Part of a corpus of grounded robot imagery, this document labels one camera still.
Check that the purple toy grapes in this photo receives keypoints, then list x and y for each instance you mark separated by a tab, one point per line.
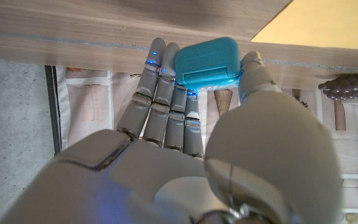
350	87

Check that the printed bookshelf backdrop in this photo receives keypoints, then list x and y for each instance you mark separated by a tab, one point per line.
85	105

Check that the small blue box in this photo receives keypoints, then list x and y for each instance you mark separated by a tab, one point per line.
207	62

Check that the yellow-orange paper envelope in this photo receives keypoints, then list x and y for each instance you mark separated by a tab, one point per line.
328	25

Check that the black backdrop stand pole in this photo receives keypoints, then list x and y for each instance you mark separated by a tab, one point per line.
53	109

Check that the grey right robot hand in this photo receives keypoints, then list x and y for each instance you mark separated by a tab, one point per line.
166	174

